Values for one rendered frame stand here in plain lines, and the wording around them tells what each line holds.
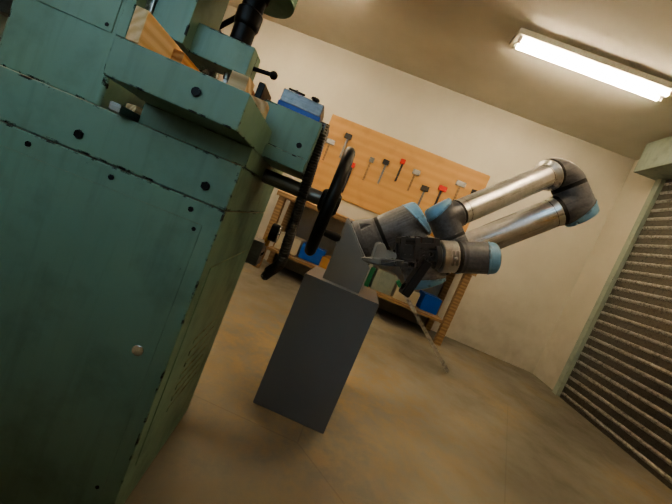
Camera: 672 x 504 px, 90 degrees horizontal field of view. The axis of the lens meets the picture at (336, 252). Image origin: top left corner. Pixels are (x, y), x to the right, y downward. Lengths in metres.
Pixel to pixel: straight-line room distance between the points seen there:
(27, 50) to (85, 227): 0.40
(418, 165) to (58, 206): 3.77
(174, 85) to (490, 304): 4.16
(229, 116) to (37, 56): 0.51
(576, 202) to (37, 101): 1.51
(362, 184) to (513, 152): 1.78
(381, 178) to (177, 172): 3.56
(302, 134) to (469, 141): 3.71
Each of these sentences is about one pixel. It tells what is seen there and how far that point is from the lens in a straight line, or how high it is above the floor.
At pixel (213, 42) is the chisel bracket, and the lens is 0.94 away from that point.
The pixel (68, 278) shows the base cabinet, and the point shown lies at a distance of 0.79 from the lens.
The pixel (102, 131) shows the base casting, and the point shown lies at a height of 0.76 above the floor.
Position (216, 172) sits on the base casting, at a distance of 0.67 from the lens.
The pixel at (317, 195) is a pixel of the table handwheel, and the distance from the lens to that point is 0.84.
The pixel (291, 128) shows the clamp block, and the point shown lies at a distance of 0.79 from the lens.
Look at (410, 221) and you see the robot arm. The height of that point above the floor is 0.88.
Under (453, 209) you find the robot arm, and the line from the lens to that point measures 1.09.
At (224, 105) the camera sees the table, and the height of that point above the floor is 0.87.
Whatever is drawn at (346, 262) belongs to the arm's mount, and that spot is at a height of 0.64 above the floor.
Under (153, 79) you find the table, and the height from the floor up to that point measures 0.86.
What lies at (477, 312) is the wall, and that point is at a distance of 4.41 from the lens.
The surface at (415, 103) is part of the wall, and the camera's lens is 4.40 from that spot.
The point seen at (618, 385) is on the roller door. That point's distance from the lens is 3.83.
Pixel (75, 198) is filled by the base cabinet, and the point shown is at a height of 0.63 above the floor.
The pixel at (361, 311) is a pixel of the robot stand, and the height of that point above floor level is 0.50.
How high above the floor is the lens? 0.77
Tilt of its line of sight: 5 degrees down
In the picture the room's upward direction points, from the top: 22 degrees clockwise
